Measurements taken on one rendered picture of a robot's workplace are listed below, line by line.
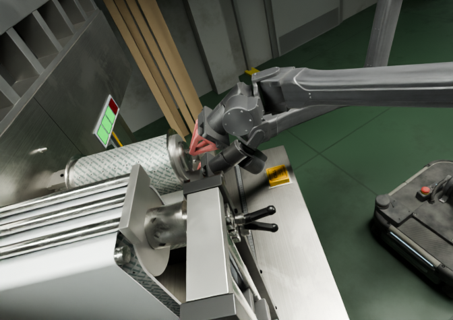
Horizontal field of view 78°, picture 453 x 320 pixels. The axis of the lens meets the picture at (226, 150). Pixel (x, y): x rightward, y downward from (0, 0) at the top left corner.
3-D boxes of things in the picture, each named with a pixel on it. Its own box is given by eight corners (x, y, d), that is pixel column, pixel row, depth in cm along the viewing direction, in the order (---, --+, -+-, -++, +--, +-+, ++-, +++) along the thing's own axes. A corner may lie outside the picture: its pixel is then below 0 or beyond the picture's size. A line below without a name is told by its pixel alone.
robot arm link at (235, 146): (235, 133, 77) (240, 149, 73) (251, 144, 81) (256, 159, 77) (218, 148, 80) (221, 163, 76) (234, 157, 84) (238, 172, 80)
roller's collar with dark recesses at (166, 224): (195, 248, 44) (180, 227, 40) (160, 257, 45) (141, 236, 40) (195, 214, 49) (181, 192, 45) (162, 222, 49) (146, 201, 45)
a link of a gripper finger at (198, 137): (202, 147, 72) (226, 122, 67) (203, 167, 67) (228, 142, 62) (180, 135, 69) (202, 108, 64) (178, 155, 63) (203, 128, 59)
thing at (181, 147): (194, 174, 71) (185, 164, 64) (187, 176, 71) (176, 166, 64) (190, 147, 74) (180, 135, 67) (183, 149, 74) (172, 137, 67)
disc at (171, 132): (190, 199, 69) (166, 158, 59) (188, 199, 69) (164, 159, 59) (190, 156, 79) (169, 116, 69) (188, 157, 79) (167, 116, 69)
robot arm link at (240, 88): (261, 91, 60) (241, 74, 58) (262, 105, 54) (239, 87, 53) (240, 113, 63) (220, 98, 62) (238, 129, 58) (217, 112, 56)
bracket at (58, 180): (71, 185, 68) (66, 180, 67) (50, 190, 69) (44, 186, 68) (77, 170, 72) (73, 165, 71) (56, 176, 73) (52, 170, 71)
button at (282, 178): (290, 182, 99) (289, 178, 97) (270, 187, 99) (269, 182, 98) (285, 168, 104) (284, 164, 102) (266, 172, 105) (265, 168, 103)
